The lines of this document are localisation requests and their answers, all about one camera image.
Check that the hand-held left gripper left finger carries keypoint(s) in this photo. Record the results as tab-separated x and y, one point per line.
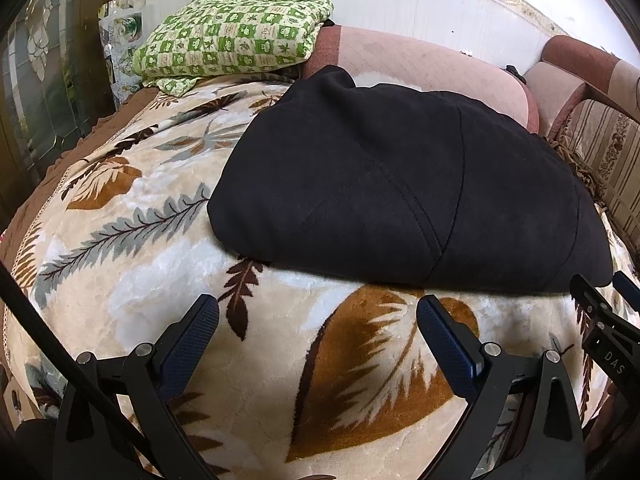
192	345

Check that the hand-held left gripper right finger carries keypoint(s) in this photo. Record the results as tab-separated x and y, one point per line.
445	345

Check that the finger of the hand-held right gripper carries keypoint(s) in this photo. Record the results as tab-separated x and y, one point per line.
627	290
584	287

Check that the black coat with fur collar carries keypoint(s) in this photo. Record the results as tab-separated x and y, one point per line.
375	185

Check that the leaf print plush blanket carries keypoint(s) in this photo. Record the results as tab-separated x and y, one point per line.
150	260

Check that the brown fringed cloth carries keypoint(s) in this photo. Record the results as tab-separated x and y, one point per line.
575	165

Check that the striped floral sofa cushion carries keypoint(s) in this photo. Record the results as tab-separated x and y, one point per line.
615	160

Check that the small black object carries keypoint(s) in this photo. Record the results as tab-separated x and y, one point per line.
514	71

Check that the pink and brown sofa backrest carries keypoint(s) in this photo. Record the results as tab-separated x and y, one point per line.
590	57

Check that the pink sofa backrest cushion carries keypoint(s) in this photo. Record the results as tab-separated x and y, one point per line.
425	60

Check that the printed plastic bag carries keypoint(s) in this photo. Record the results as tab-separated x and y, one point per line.
120	55

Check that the green checkered quilt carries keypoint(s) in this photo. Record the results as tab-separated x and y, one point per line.
235	30

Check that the patterned glass door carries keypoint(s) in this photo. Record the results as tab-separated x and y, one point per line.
45	60

